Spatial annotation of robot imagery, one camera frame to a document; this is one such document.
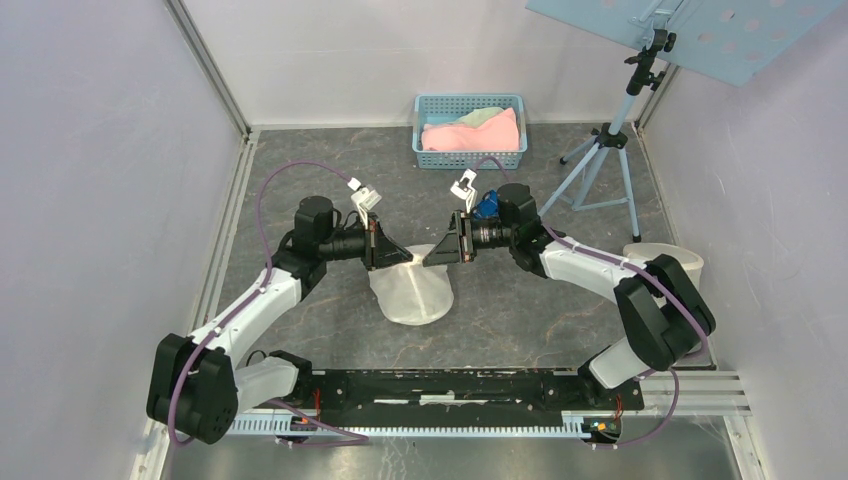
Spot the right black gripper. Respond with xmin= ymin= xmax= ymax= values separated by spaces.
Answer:
xmin=422 ymin=210 xmax=516 ymax=267

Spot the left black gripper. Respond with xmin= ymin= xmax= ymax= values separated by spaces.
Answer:
xmin=319 ymin=213 xmax=413 ymax=272

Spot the white mesh laundry bag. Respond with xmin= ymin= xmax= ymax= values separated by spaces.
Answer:
xmin=368 ymin=244 xmax=454 ymax=326

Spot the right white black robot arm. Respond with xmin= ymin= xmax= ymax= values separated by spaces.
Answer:
xmin=423 ymin=183 xmax=716 ymax=408

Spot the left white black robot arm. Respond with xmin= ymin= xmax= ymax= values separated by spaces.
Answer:
xmin=146 ymin=188 xmax=413 ymax=446

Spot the blue toy car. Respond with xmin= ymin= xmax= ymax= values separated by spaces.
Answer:
xmin=471 ymin=190 xmax=498 ymax=219

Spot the blue plastic basket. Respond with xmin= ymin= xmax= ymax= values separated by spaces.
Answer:
xmin=412 ymin=94 xmax=528 ymax=170

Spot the pink cloth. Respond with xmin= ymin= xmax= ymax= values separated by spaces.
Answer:
xmin=420 ymin=108 xmax=522 ymax=152

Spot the light green cloth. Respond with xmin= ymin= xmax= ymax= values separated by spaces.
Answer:
xmin=453 ymin=107 xmax=504 ymax=128

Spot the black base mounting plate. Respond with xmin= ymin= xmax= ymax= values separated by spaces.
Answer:
xmin=283 ymin=368 xmax=645 ymax=428

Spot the blue tripod stand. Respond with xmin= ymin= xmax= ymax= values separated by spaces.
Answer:
xmin=539 ymin=29 xmax=677 ymax=243

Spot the white round tub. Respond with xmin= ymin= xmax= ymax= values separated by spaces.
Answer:
xmin=622 ymin=242 xmax=706 ymax=293

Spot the light blue perforated board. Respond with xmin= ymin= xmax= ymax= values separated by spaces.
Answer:
xmin=526 ymin=0 xmax=845 ymax=87

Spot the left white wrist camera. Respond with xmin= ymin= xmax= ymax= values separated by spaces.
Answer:
xmin=347 ymin=177 xmax=382 ymax=226

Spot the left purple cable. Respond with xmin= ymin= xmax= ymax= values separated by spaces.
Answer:
xmin=166 ymin=159 xmax=372 ymax=449

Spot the purple cable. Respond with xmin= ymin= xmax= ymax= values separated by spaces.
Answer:
xmin=166 ymin=159 xmax=372 ymax=449
xmin=471 ymin=156 xmax=710 ymax=451

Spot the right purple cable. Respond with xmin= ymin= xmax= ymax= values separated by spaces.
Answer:
xmin=471 ymin=156 xmax=710 ymax=451

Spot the light blue cable rail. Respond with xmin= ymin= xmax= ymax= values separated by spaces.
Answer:
xmin=227 ymin=411 xmax=591 ymax=440

